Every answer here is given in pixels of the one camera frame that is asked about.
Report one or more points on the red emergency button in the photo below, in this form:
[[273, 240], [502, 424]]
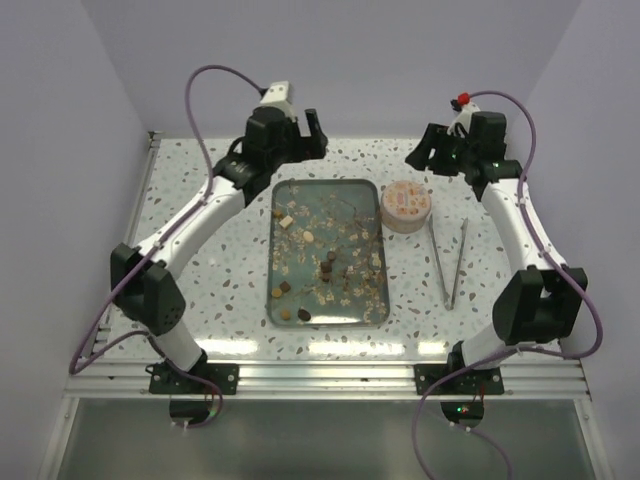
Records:
[[463, 98]]

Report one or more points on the silver embossed tin lid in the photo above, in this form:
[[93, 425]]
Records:
[[406, 193]]

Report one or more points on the dark ridged oval chocolate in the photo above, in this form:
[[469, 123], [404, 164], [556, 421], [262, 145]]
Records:
[[304, 315]]

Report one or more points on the aluminium frame rail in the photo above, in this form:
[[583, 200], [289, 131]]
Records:
[[523, 379]]

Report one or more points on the round tin container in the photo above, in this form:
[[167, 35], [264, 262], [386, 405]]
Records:
[[405, 219]]

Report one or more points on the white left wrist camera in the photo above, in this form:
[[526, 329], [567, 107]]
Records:
[[279, 95]]

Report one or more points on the dark cube chocolate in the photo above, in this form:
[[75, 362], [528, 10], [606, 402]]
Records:
[[326, 265]]

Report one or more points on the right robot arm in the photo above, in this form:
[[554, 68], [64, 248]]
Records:
[[541, 301]]

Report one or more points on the floral blue serving tray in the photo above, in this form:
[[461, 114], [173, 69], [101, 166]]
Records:
[[344, 217]]

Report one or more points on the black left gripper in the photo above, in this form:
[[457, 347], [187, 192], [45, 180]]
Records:
[[307, 147]]

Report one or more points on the white rectangular chocolate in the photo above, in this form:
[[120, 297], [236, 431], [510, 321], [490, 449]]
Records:
[[286, 222]]

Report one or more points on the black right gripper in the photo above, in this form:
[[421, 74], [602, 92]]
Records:
[[436, 137]]

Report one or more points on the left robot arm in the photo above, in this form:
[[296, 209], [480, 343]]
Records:
[[144, 277]]

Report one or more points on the metal serving tongs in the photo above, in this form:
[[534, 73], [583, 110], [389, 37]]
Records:
[[448, 272]]

